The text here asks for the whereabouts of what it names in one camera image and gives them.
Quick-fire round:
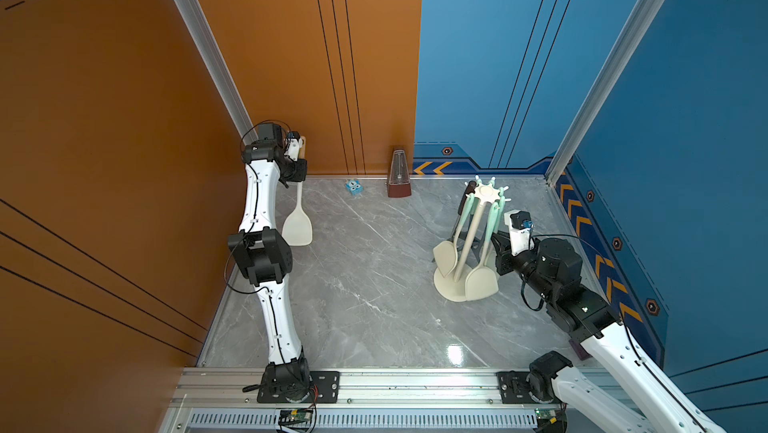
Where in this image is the cream utensil rack stand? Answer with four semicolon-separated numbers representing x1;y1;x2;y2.
433;176;509;303

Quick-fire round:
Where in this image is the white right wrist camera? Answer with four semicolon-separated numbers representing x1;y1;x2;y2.
504;210;533;256

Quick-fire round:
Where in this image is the dark metal trowel spatula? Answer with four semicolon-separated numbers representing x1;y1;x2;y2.
449;180;477;240

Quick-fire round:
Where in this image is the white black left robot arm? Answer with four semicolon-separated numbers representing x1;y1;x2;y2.
227;120;313;403

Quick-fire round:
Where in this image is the cream spatula mint handle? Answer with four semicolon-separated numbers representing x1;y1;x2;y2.
433;193;475;277

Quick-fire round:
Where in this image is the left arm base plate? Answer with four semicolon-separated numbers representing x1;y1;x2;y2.
256;369;340;404

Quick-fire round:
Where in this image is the cream turner mint handle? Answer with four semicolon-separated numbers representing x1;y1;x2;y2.
465;201;501;301

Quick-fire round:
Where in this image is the dark red metronome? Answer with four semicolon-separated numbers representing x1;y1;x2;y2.
387;148;412;198

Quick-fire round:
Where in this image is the aluminium rail frame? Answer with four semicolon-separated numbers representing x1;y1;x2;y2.
157;365;689;433

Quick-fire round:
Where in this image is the cream spatula wooden handle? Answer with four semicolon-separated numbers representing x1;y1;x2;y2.
282;137;313;247

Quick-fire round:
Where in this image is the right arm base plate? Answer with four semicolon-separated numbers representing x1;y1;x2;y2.
496;370;536;405

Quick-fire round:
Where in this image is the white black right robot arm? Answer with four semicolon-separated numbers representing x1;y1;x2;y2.
491;233;723;432

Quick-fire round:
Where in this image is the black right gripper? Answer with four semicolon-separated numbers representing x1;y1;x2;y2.
488;228;559;306

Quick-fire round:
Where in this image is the right green circuit board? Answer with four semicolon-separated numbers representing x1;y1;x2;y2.
534;408;568;433

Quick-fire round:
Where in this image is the small blue toy cube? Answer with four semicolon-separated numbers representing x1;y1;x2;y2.
344;179;364;196

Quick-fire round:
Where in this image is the green circuit board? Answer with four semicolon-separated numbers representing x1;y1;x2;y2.
277;408;315;431
534;408;568;433

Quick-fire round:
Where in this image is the left green circuit board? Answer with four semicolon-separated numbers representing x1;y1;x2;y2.
277;408;315;431

